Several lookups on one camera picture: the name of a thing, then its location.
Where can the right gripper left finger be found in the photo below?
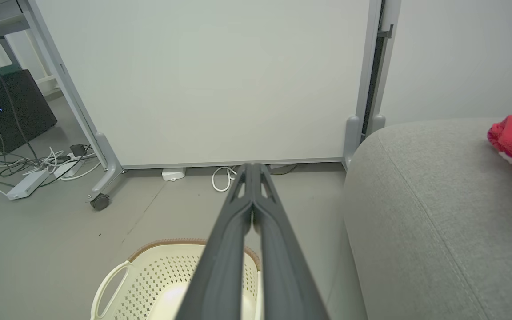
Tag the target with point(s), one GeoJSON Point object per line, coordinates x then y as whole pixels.
{"type": "Point", "coordinates": [220, 266]}

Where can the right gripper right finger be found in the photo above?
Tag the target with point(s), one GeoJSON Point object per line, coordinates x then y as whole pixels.
{"type": "Point", "coordinates": [282, 275]}

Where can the cream perforated laundry basket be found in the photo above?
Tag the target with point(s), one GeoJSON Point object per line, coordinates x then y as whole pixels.
{"type": "Point", "coordinates": [149, 275]}

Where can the white power adapter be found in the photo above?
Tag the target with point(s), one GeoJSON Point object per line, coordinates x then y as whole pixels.
{"type": "Point", "coordinates": [173, 174]}

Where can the black caster wheel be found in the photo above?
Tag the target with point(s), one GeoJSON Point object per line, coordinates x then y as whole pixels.
{"type": "Point", "coordinates": [100, 202]}

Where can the grey fabric sofa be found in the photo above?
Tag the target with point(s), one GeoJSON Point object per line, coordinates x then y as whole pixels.
{"type": "Point", "coordinates": [438, 231]}

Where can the small black power adapter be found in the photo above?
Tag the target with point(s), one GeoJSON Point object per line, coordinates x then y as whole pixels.
{"type": "Point", "coordinates": [78, 150]}

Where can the white power strip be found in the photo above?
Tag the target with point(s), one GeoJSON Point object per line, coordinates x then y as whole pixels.
{"type": "Point", "coordinates": [27, 185]}

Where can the black computer case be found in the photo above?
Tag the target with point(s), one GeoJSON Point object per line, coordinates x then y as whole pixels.
{"type": "Point", "coordinates": [20, 111]}

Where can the white partition panel grey frame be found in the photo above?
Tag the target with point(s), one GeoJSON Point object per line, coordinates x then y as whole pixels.
{"type": "Point", "coordinates": [460, 58]}
{"type": "Point", "coordinates": [211, 80]}

